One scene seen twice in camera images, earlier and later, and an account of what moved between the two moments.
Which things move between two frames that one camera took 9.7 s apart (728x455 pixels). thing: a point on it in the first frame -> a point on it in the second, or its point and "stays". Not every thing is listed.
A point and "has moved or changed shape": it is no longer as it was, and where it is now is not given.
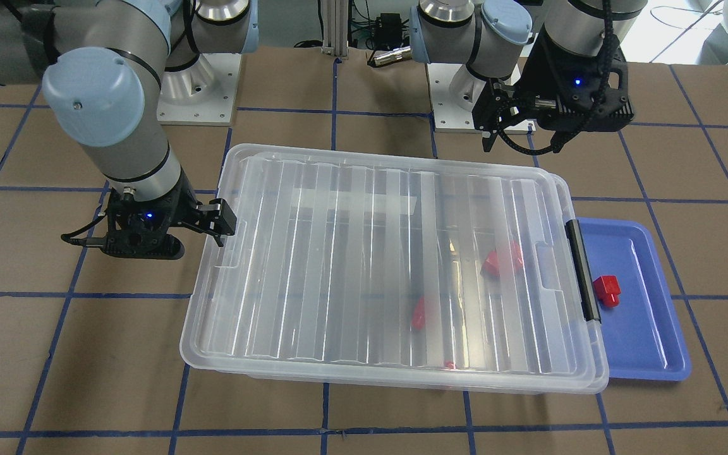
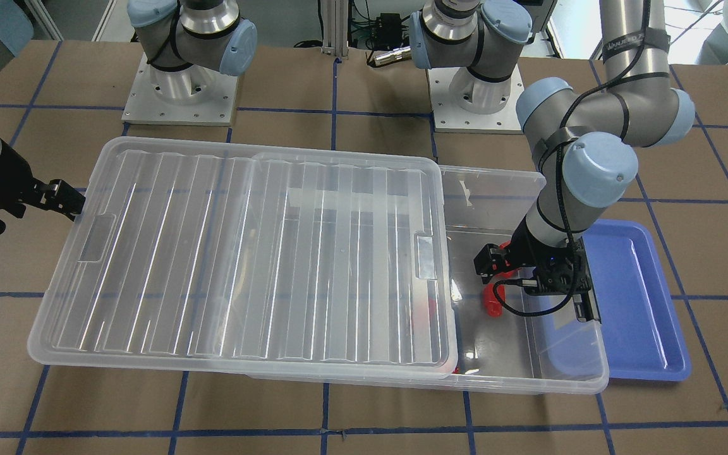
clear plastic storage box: x=577 y=374 -> x=546 y=349
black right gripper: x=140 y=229 -> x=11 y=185
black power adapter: x=388 y=32 stays
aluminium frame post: x=335 y=28 stays
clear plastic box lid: x=370 y=269 has moved or changed shape
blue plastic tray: x=646 y=337 stays
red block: x=607 y=290 -> x=509 y=273
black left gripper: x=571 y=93 -> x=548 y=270
